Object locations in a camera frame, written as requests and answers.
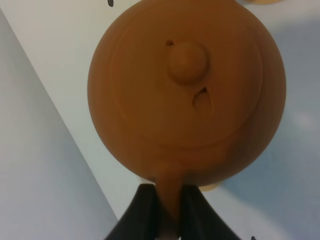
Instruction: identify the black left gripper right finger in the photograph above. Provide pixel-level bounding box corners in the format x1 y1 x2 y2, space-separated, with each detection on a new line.
180 185 240 240

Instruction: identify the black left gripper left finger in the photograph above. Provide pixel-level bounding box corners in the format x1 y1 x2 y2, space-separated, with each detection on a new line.
105 184 159 240

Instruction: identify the brown clay teapot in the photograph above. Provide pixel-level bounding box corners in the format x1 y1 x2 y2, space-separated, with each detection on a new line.
87 0 286 223

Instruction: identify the far orange cup coaster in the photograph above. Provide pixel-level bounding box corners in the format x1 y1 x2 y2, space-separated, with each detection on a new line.
199 182 221 192

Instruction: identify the orange cup coaster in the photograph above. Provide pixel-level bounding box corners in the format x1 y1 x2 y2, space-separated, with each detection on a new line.
243 0 282 5
199 182 221 192

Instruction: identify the near orange cup coaster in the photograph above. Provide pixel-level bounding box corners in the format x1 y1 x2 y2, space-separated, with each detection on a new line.
243 0 282 5

